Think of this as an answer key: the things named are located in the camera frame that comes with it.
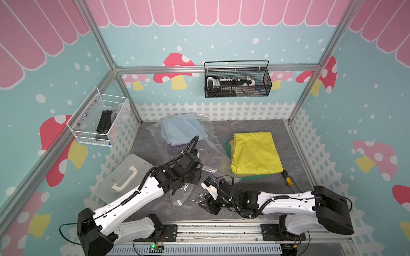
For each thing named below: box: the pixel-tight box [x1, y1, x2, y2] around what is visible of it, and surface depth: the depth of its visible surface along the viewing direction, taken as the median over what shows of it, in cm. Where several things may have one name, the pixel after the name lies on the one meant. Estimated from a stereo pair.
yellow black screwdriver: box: [280, 169, 294, 187], surface depth 93 cm
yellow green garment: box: [231, 131, 284, 175], surface depth 93 cm
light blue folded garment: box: [160, 113, 209, 146], surface depth 105 cm
